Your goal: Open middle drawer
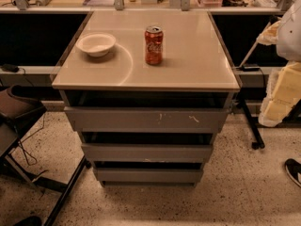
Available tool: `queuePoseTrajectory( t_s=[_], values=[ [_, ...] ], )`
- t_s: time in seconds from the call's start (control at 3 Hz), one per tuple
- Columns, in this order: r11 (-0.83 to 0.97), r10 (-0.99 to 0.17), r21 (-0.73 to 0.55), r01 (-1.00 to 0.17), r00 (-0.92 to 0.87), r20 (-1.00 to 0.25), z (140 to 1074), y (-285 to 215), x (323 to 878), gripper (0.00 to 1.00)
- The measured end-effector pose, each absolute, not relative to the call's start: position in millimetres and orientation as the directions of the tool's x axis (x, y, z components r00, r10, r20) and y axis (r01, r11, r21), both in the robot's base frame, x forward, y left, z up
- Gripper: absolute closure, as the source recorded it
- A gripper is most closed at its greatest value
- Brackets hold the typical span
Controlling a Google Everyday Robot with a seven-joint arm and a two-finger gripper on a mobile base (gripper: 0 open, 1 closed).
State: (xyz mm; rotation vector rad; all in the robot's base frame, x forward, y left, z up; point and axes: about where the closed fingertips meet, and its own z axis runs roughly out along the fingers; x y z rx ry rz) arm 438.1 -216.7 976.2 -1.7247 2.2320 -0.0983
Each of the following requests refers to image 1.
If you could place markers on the black table leg right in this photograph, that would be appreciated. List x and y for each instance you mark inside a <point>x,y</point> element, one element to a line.
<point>258,143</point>

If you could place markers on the black and white shoe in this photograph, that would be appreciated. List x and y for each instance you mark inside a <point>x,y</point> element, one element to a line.
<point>293,168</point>

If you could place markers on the grey top drawer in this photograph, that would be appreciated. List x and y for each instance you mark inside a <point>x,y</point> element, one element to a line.
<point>145,120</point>

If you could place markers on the white bowl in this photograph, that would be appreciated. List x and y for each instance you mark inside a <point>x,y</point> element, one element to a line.
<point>96,44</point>

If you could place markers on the black power adapter right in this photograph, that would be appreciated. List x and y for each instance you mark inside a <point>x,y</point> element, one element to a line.
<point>250,67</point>

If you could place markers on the dark chair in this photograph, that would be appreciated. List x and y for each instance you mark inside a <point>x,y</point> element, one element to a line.
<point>18,112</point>

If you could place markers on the black power adapter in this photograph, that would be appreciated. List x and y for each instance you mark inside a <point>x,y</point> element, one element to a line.
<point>10,68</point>
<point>250,67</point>

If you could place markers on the white rod with black tip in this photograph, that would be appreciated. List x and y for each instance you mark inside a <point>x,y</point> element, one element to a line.
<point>254,46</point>

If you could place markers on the grey drawer cabinet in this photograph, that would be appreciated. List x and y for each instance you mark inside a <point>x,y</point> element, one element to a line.
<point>195,73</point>

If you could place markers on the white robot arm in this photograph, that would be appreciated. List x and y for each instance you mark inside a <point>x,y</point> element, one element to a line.
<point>283,90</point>

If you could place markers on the grey drawer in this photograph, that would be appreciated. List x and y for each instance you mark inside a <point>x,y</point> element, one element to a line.
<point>145,120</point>
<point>148,176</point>
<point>147,152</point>

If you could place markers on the red cola can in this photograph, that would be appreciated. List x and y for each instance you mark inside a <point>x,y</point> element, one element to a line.
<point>154,45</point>

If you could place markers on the black power adapter left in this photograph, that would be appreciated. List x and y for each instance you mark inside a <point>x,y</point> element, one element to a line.
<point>10,68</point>

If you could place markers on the black stand leg left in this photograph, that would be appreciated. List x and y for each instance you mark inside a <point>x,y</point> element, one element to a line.
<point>66,192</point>

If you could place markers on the grey bottom drawer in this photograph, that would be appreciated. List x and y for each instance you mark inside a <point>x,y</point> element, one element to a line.
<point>148,176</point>

